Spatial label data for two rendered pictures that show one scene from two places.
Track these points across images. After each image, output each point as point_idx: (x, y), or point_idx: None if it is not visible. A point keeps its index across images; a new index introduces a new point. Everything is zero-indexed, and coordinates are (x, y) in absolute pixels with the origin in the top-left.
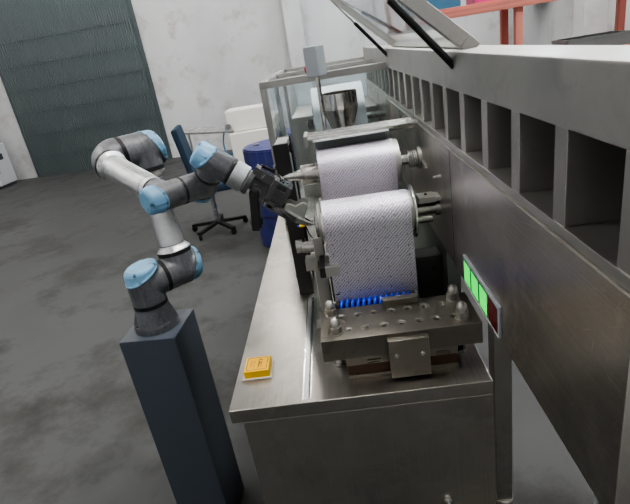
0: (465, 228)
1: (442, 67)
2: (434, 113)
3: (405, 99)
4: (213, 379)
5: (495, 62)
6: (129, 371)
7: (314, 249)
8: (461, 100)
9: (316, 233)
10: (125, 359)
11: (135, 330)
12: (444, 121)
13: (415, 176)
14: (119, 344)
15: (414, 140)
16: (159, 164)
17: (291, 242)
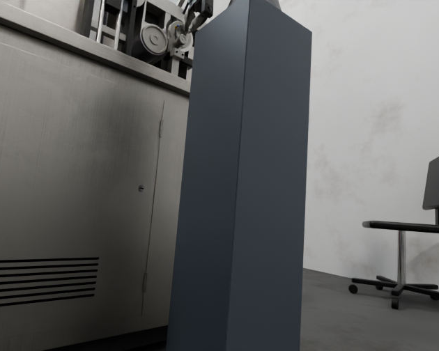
0: (187, 71)
1: (170, 6)
2: (145, 14)
3: None
4: (184, 159)
5: None
6: (309, 79)
7: (180, 47)
8: (189, 28)
9: (188, 39)
10: (310, 58)
11: None
12: (164, 25)
13: (68, 27)
14: (311, 33)
15: (81, 5)
16: None
17: (134, 25)
